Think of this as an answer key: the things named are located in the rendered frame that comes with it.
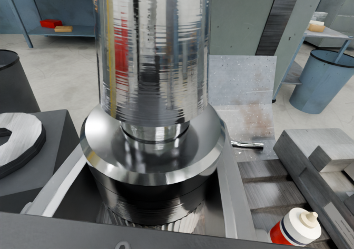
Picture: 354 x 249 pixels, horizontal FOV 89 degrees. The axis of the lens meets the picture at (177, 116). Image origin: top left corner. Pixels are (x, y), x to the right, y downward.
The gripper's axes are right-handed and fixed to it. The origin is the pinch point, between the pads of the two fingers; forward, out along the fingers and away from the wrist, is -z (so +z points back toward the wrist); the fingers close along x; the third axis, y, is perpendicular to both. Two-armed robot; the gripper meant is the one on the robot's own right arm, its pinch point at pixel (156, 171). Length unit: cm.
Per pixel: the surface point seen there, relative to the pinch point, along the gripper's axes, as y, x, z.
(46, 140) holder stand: 8.7, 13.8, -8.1
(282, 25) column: 3, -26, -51
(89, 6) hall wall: 60, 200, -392
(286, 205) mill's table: 27.6, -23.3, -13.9
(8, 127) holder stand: 7.4, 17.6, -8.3
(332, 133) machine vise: 20, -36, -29
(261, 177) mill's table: 27.5, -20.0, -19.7
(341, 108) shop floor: 117, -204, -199
